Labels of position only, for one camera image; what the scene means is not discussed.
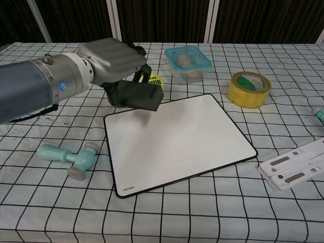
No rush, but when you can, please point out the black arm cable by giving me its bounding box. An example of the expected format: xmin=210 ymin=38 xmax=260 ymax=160
xmin=5 ymin=103 xmax=59 ymax=124

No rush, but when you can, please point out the wooden doll figure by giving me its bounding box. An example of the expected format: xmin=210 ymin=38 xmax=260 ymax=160
xmin=177 ymin=54 xmax=199 ymax=78

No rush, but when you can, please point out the white folding stand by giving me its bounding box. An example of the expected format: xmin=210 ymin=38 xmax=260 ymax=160
xmin=258 ymin=137 xmax=324 ymax=193

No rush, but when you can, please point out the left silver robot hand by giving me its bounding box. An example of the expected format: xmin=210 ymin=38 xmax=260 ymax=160
xmin=76 ymin=37 xmax=152 ymax=108

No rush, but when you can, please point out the teal toy hammer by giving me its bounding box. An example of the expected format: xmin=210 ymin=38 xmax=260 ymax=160
xmin=36 ymin=141 xmax=101 ymax=181

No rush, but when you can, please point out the checkered tablecloth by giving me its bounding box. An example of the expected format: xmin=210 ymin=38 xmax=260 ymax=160
xmin=0 ymin=42 xmax=324 ymax=243

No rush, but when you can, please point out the yellow tennis ball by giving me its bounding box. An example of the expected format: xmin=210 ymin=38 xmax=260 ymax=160
xmin=138 ymin=72 xmax=166 ymax=92

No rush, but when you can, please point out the clear container with blue lid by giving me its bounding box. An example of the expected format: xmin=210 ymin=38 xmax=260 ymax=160
xmin=164 ymin=46 xmax=213 ymax=85

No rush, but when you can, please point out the white dry-erase board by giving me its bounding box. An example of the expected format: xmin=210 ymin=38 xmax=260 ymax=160
xmin=103 ymin=93 xmax=258 ymax=198

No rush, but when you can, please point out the dark screen panel white frame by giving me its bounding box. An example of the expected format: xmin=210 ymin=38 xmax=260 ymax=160
xmin=115 ymin=0 xmax=212 ymax=44
xmin=212 ymin=0 xmax=324 ymax=44
xmin=35 ymin=0 xmax=114 ymax=43
xmin=0 ymin=0 xmax=53 ymax=46

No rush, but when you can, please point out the yellow packing tape roll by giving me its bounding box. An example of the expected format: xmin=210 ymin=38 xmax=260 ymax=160
xmin=226 ymin=71 xmax=272 ymax=109

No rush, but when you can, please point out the dark grey board eraser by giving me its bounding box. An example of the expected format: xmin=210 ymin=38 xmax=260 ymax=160
xmin=118 ymin=79 xmax=165 ymax=112

